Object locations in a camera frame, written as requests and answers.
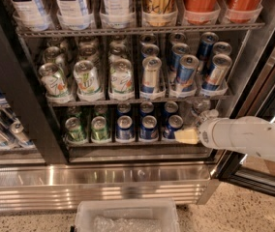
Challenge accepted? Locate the yellow foam gripper pad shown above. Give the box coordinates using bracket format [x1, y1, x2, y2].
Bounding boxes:
[174, 128, 199, 145]

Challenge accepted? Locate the clear front water bottle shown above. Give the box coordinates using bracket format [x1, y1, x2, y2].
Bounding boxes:
[191, 109, 219, 128]

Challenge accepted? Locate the clear water bottle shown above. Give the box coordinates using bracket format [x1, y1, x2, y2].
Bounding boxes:
[187, 99, 211, 125]
[191, 109, 219, 128]

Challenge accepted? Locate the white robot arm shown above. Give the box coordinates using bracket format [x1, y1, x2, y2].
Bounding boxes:
[174, 116, 275, 162]

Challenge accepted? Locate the clear rear water bottle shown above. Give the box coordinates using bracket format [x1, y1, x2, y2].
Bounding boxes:
[187, 99, 211, 125]

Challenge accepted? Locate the glass fridge door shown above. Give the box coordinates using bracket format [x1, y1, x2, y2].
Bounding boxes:
[213, 13, 275, 203]

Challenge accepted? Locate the gold drink bottle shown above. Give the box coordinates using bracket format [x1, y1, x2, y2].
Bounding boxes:
[141, 0, 178, 27]

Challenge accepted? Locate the left red cola bottle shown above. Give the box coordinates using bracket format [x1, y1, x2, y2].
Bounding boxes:
[183, 0, 217, 25]

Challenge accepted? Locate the red cola bottle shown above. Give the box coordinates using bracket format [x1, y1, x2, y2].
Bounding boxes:
[222, 0, 261, 23]
[183, 0, 217, 25]

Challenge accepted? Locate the right red cola bottle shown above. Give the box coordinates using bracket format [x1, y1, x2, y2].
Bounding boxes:
[222, 0, 261, 23]

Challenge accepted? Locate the right white tea bottle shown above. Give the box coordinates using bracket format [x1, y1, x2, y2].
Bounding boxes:
[100, 0, 136, 29]

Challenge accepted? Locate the white tea bottle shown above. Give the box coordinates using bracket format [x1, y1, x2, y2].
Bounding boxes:
[11, 0, 54, 32]
[100, 0, 136, 29]
[56, 0, 92, 31]

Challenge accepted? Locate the middle white tea bottle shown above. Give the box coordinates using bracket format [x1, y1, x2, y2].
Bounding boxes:
[56, 0, 92, 31]

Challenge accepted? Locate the steel fridge base grille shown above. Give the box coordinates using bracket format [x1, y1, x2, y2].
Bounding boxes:
[0, 164, 219, 213]

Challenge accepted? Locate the left white tea bottle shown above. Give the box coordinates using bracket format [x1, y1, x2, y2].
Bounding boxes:
[11, 0, 54, 32]

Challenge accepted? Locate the front right blue can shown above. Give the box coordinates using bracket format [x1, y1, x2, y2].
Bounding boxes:
[163, 115, 183, 140]

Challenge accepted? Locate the front middle blue can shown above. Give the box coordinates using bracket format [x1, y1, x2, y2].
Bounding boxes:
[139, 115, 159, 140]

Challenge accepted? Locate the front middle energy can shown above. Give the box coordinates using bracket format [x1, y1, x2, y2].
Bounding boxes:
[173, 54, 199, 97]

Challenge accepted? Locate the energy can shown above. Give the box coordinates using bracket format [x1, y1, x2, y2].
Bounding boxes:
[139, 56, 165, 100]
[173, 54, 199, 97]
[198, 54, 232, 97]

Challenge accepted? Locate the front left blue can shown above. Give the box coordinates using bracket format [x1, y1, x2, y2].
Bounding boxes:
[116, 115, 135, 143]

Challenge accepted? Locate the front right energy can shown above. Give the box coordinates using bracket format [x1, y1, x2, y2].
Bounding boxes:
[198, 54, 232, 97]

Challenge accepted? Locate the front left energy can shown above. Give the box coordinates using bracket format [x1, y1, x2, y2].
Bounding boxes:
[139, 56, 165, 100]

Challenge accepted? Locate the front right green can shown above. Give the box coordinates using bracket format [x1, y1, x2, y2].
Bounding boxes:
[91, 116, 111, 143]

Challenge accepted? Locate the green can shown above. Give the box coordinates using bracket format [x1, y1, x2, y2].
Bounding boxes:
[65, 117, 88, 144]
[91, 116, 111, 143]

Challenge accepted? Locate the front right 7up can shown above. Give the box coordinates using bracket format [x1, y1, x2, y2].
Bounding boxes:
[108, 58, 135, 101]

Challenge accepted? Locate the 7up can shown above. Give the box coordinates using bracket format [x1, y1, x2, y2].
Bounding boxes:
[39, 63, 74, 103]
[108, 58, 135, 101]
[74, 60, 104, 102]

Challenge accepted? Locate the white plastic bin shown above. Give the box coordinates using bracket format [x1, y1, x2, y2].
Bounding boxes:
[74, 198, 180, 232]

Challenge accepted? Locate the front middle 7up can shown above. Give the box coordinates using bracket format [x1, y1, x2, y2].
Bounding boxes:
[74, 60, 104, 102]

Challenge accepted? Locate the front left green can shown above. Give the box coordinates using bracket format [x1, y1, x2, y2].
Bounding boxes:
[65, 117, 88, 144]

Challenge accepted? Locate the bubble wrap sheet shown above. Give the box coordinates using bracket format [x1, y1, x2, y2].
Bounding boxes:
[93, 217, 162, 232]

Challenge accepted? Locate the front left 7up can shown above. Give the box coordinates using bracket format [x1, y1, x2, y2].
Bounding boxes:
[39, 63, 74, 103]

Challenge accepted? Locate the right silver can behind glass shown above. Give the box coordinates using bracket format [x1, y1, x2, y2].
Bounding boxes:
[10, 121, 34, 147]

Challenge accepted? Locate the middle wire shelf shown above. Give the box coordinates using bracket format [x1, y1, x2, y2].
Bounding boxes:
[48, 95, 232, 107]

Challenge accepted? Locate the wire shelf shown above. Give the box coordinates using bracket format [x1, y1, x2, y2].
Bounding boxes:
[66, 140, 205, 148]
[16, 21, 265, 38]
[48, 95, 232, 107]

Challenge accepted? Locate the upper wire shelf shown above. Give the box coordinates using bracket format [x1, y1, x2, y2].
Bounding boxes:
[16, 21, 265, 38]

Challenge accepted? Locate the bottom wire shelf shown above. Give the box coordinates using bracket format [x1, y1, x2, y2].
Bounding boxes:
[66, 140, 205, 148]

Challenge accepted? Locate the black fridge centre post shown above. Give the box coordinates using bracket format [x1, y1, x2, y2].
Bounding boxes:
[0, 0, 68, 164]

